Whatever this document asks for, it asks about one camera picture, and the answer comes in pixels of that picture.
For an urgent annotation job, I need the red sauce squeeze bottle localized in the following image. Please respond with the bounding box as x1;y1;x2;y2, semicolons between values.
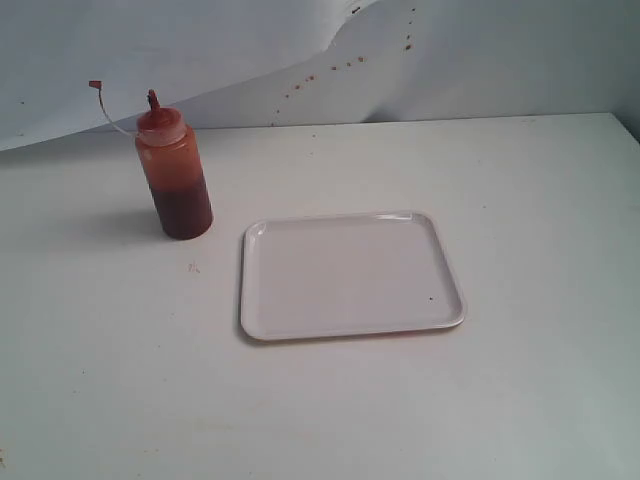
105;89;214;240

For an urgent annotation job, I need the white rectangular plastic tray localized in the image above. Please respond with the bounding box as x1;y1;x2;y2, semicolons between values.
239;211;466;342

